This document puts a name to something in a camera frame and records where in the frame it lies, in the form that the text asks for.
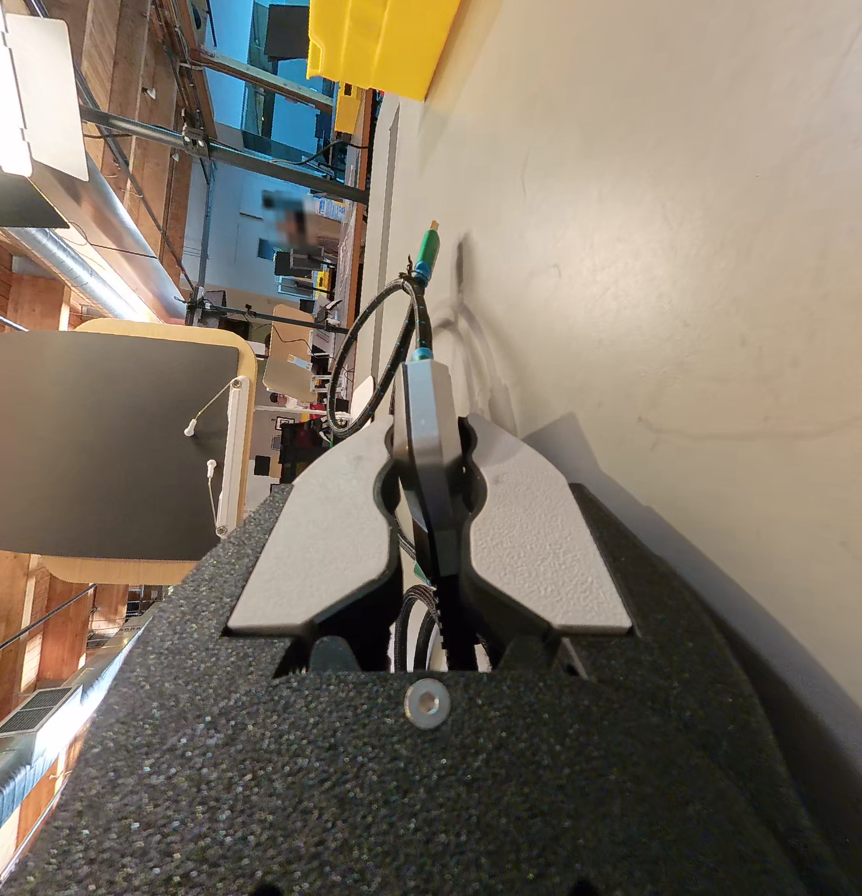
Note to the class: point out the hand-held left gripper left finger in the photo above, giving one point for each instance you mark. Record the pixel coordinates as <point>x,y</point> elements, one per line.
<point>326,546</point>

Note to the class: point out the small wooden panel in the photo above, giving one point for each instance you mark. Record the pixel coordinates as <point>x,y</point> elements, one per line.
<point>291,364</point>

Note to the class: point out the silver duct with vent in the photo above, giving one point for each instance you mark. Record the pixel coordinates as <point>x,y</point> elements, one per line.
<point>25,756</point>

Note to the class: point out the dark steel ceiling beam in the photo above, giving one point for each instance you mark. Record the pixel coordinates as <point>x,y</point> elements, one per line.
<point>263,162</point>

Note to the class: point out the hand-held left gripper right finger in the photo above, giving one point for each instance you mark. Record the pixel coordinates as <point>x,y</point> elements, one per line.
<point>543,553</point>

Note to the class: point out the studio light panel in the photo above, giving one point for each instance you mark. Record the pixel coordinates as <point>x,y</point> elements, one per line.
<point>25,84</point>

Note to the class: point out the black wood-framed panel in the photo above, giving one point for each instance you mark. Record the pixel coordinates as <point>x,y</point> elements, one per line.
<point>102,448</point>

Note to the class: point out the black switch hub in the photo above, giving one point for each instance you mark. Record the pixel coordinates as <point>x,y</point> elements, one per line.
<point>424,434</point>

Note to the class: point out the silver ventilation duct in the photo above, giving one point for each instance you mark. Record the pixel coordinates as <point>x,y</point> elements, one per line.
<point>88,266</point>

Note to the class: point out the yellow plastic bin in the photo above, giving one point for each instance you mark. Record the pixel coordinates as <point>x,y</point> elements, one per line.
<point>382,42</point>

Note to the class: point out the small yellow bin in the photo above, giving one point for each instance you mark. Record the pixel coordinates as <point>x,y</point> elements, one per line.
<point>348,108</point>

